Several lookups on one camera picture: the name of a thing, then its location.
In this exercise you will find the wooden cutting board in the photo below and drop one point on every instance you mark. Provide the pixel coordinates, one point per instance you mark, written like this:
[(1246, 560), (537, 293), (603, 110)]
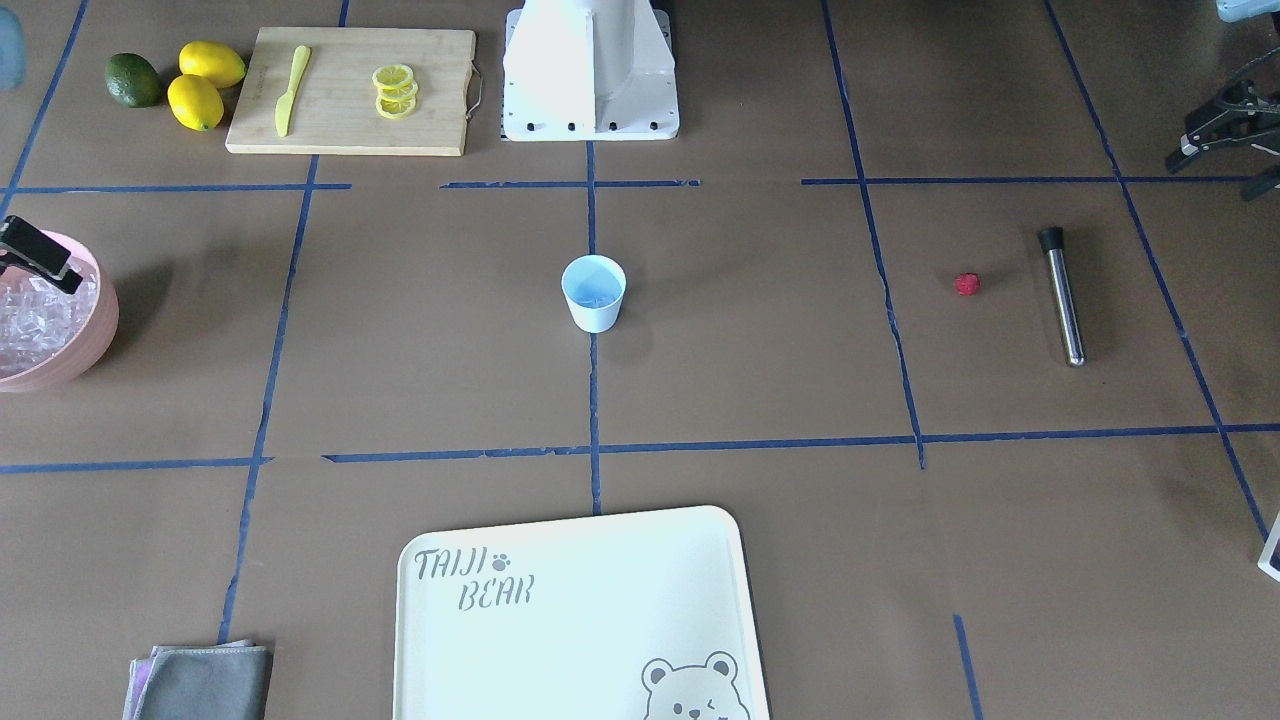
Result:
[(334, 110)]

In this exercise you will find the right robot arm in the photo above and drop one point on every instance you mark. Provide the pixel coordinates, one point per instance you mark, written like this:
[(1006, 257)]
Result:
[(13, 50)]

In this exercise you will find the grey folded cloth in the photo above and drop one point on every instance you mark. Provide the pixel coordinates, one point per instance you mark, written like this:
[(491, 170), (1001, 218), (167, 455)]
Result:
[(225, 681)]

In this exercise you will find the clear ice cubes pile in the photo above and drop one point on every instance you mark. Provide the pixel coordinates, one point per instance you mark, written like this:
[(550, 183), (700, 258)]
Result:
[(38, 319)]

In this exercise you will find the light blue cup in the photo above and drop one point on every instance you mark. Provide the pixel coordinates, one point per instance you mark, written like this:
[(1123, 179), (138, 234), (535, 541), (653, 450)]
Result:
[(593, 287)]

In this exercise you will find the white wire cup rack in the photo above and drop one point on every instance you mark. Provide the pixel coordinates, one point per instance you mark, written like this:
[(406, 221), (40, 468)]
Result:
[(1268, 561)]

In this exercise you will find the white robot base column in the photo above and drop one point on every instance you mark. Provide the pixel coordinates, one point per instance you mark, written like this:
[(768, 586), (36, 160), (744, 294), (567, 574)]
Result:
[(589, 71)]

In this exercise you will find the steel muddler black tip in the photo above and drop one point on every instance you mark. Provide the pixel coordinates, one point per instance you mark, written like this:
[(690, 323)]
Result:
[(1052, 243)]

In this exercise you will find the lemon slices stack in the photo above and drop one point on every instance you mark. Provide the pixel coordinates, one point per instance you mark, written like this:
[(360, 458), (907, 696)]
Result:
[(396, 90)]

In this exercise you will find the yellow plastic knife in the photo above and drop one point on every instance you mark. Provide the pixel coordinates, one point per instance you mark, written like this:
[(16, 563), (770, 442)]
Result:
[(284, 105)]

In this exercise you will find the red strawberry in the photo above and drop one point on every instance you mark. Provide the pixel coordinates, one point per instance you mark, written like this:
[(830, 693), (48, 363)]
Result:
[(967, 284)]

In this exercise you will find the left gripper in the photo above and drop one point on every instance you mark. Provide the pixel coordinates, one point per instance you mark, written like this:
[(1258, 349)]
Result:
[(1226, 122)]

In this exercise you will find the cream bear tray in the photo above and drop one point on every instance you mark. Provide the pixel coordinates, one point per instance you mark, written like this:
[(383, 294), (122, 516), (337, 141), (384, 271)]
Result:
[(640, 615)]

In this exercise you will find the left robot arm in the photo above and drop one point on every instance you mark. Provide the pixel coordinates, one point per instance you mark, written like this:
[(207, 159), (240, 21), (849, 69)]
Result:
[(1233, 11)]

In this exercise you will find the pink bowl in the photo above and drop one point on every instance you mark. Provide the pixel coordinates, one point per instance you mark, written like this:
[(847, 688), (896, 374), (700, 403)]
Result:
[(89, 344)]

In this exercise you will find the yellow lemon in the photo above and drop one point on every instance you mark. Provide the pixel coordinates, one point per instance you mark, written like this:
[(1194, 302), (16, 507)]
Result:
[(220, 64), (195, 102)]

